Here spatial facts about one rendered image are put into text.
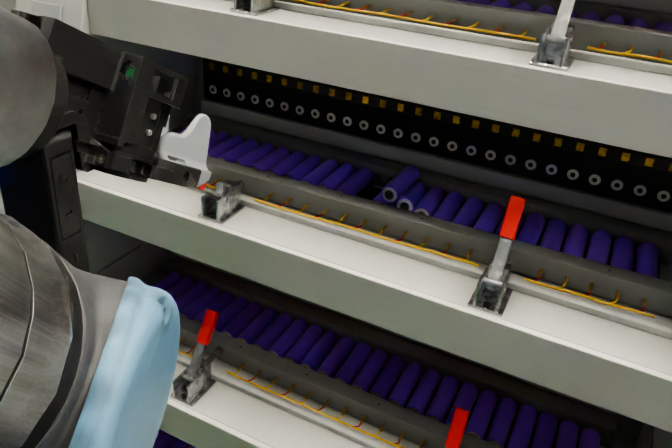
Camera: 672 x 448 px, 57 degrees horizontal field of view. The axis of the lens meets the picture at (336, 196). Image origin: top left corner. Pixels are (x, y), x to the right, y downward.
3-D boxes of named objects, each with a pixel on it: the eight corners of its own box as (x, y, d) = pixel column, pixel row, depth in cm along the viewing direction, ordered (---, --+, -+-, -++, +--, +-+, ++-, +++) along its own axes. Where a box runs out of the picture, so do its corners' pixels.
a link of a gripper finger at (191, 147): (249, 130, 54) (184, 103, 46) (229, 195, 54) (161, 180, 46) (220, 123, 56) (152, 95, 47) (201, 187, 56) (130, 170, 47)
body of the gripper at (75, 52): (197, 82, 46) (77, 21, 35) (164, 194, 46) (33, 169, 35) (118, 64, 49) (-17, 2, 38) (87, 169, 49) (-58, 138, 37)
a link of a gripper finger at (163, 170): (216, 174, 49) (141, 153, 41) (210, 192, 49) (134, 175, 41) (170, 160, 51) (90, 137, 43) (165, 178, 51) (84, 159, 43)
